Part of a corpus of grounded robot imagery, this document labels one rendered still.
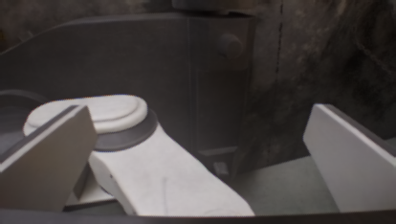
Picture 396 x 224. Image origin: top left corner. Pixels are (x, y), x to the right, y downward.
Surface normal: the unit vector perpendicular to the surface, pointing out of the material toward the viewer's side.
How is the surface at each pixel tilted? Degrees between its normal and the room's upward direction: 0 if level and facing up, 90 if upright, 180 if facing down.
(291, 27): 0
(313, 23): 0
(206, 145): 0
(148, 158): 90
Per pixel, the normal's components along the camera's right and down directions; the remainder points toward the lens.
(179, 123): 0.19, 0.50
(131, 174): 0.00, -0.85
